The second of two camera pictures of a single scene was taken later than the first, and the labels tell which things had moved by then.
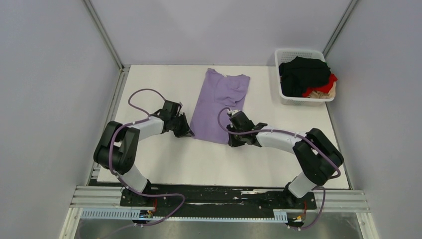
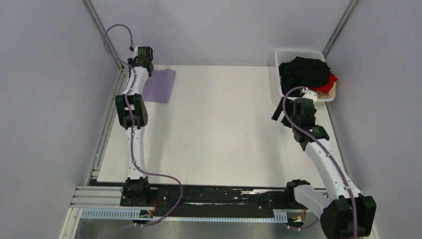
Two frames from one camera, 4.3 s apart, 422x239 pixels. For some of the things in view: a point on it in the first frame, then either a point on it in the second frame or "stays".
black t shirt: (299, 74) stays
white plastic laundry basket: (283, 55) stays
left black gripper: (186, 131) → (132, 60)
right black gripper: (232, 143) → (278, 110)
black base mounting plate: (216, 201) stays
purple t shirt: (218, 92) → (158, 87)
